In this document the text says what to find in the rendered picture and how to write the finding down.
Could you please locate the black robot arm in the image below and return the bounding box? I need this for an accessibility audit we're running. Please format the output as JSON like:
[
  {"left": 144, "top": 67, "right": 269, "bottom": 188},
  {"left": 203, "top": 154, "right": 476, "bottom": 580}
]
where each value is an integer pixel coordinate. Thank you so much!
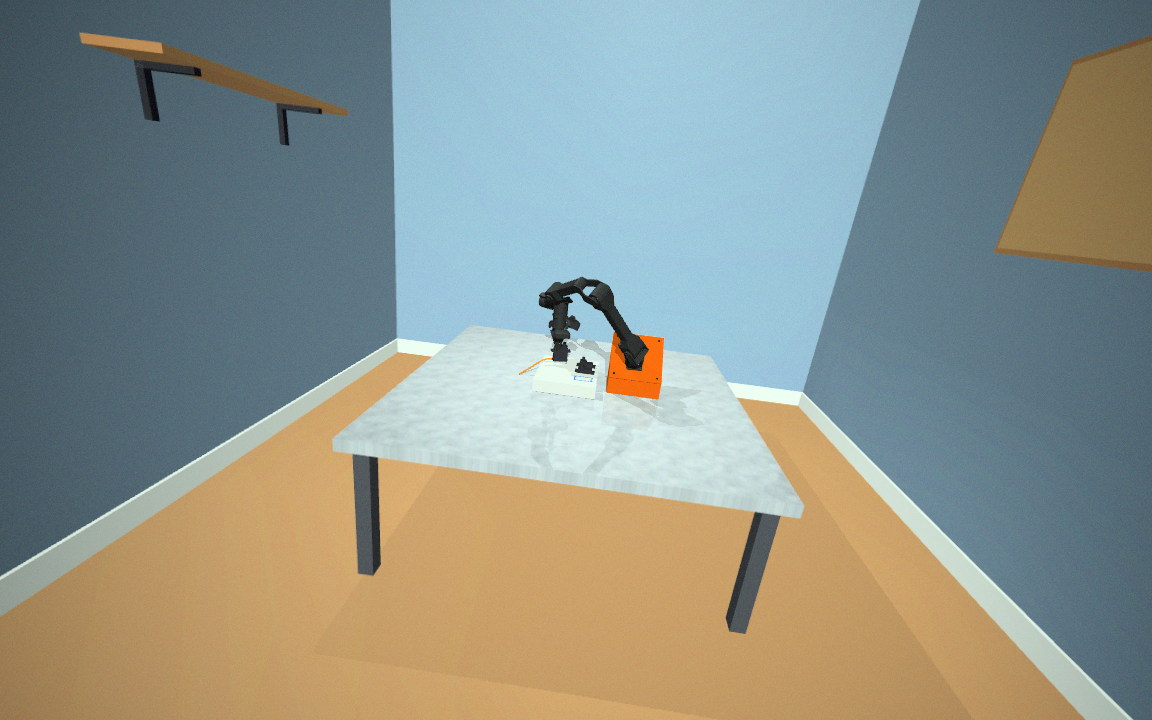
[{"left": 539, "top": 276, "right": 649, "bottom": 371}]

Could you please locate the white rectangular block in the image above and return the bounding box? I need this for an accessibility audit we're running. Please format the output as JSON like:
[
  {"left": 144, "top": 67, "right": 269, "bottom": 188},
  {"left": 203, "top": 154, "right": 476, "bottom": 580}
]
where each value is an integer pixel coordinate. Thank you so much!
[{"left": 532, "top": 357, "right": 599, "bottom": 399}]

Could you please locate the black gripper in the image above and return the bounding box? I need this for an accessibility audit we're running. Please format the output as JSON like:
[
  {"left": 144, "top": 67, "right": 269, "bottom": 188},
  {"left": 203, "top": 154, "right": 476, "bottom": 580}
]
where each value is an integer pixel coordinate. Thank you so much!
[{"left": 550, "top": 312, "right": 570, "bottom": 351}]

